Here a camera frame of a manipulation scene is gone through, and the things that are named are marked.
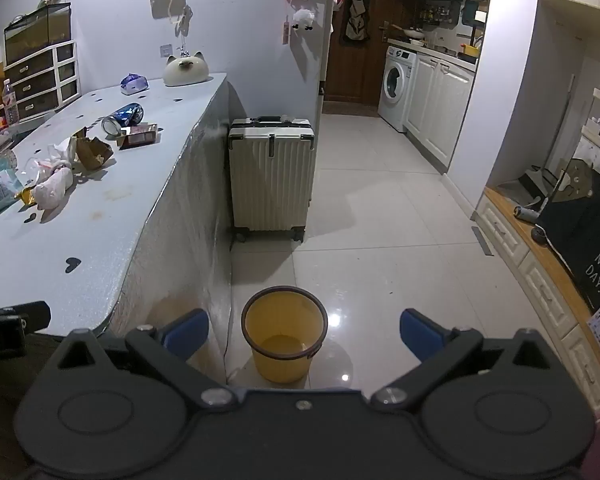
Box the white ribbed suitcase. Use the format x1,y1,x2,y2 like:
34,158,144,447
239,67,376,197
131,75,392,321
227,116,317,245

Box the crumpled white tissue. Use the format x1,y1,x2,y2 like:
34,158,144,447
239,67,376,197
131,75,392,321
47,137,78,168

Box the yellow plastic waste bin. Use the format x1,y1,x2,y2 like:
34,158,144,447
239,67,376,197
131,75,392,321
240,286,329,385

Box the white bench cabinet wooden top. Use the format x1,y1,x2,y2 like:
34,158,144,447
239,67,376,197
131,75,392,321
472,185,600,411

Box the grey hand vacuum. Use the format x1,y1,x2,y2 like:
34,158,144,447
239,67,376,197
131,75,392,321
512,200,551,243

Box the torn brown paper bag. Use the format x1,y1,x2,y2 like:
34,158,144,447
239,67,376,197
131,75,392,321
72,127,116,171

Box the clear plastic bag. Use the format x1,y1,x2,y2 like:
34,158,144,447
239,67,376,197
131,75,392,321
25,156,58,183

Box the white drawer cabinet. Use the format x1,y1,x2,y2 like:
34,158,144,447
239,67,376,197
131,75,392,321
2,40,78,123

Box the white kitchen base cabinets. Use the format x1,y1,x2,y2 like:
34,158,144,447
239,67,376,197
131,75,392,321
405,52,476,173

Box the black cable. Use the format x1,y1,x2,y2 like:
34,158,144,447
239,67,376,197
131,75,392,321
224,240,235,376

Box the flat brown box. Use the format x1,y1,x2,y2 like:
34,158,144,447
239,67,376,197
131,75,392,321
117,122,161,150

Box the silver textured table cover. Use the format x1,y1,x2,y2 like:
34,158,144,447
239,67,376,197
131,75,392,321
0,72,236,386

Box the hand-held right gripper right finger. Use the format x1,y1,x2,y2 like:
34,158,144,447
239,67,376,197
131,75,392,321
371,308,556,408

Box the clear plastic bottle red label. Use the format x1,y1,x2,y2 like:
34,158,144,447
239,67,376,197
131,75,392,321
1,79,21,123

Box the white plastic bag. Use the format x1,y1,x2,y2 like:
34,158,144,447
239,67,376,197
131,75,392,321
32,165,76,211

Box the white cat-shaped ornament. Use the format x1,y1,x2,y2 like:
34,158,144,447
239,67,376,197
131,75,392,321
161,51,212,87

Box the black printed cloth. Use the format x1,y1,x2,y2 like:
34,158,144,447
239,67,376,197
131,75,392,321
537,157,600,313

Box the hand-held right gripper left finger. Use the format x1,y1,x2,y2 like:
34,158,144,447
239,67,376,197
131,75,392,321
49,308,237,408

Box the brown wooden door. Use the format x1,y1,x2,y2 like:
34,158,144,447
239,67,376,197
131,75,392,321
325,0,396,106

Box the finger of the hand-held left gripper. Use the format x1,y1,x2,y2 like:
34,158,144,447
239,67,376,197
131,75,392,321
0,301,51,333

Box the blue patterned tissue pack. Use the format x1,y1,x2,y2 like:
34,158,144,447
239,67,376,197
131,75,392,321
120,74,148,96

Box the crushed blue can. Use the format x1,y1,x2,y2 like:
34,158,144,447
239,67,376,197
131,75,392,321
101,103,146,136

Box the grey dustpan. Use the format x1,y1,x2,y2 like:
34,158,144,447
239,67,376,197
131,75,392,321
517,166,561,198

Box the glass fish tank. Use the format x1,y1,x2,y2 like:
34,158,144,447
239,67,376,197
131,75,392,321
4,2,73,66

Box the wok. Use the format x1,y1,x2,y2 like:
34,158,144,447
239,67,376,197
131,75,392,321
391,24,426,41

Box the white washing machine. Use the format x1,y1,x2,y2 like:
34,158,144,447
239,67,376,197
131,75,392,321
378,46,418,133

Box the teal plastic packet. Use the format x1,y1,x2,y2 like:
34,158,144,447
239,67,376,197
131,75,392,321
0,152,25,213

